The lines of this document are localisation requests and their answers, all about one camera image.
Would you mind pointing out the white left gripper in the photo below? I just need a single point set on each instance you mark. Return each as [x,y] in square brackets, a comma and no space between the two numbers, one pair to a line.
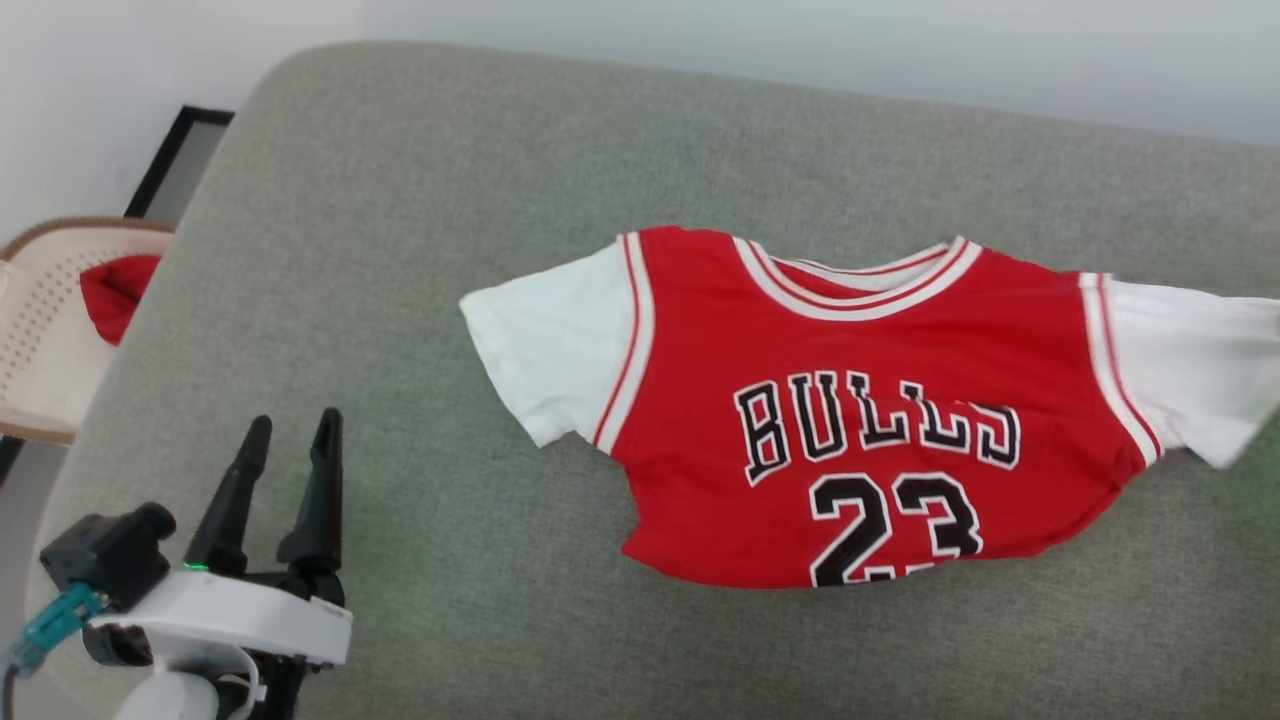
[240,620]

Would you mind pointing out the red white Bulls jersey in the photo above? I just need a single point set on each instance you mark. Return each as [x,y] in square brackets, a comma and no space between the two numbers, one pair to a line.
[880,350]

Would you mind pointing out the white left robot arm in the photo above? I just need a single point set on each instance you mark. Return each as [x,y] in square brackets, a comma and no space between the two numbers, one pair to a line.
[165,698]

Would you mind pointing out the red cloth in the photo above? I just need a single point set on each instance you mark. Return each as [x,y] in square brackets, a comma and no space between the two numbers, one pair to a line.
[115,295]

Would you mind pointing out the beige perforated laundry basket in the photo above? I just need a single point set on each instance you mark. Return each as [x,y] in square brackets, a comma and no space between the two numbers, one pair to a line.
[40,330]

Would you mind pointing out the black framed panel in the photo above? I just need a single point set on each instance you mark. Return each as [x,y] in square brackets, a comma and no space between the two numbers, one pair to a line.
[150,175]

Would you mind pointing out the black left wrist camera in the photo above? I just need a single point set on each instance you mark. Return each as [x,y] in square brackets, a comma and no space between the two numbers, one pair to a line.
[105,555]

